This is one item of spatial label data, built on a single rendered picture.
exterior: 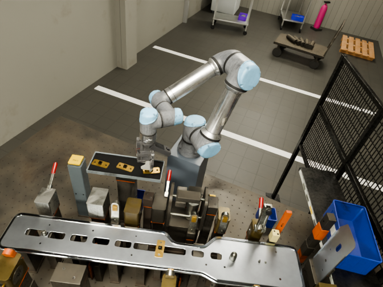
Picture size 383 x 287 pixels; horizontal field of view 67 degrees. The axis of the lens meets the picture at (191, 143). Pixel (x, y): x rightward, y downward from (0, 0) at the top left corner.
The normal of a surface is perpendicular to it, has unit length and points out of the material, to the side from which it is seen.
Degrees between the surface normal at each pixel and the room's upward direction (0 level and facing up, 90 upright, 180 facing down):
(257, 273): 0
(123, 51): 90
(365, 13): 90
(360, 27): 90
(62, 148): 0
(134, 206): 0
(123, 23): 90
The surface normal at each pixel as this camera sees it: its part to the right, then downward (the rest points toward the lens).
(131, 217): -0.07, 0.66
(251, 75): 0.49, 0.53
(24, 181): 0.12, -0.74
